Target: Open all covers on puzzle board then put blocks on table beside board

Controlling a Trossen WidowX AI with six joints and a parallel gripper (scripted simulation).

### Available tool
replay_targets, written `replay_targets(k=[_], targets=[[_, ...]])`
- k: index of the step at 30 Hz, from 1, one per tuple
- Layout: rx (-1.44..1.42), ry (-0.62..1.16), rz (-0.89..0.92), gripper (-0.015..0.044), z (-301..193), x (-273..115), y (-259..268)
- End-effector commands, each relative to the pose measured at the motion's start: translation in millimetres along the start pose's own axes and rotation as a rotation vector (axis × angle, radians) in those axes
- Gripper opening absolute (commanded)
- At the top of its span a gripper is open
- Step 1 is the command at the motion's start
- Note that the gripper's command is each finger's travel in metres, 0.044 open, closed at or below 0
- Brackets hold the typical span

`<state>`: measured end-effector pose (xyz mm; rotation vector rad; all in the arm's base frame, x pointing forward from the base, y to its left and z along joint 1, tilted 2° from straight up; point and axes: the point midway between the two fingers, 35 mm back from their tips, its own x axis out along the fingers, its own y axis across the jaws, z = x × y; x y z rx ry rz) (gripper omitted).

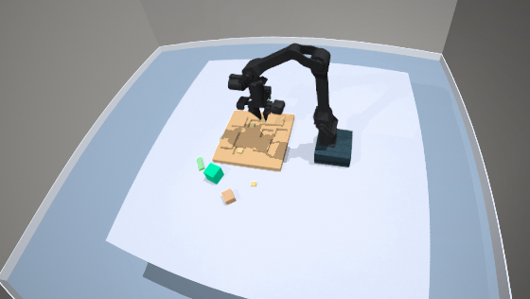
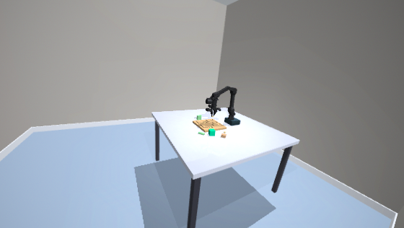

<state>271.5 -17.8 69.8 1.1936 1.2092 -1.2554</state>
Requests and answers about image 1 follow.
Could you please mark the tan puzzle board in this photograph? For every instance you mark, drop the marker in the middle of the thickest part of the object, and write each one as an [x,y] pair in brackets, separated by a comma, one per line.
[264,146]

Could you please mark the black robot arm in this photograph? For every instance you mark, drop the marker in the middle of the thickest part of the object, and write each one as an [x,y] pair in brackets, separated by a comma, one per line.
[318,63]

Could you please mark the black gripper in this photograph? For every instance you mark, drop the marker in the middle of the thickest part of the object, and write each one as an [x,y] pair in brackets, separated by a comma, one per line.
[276,107]

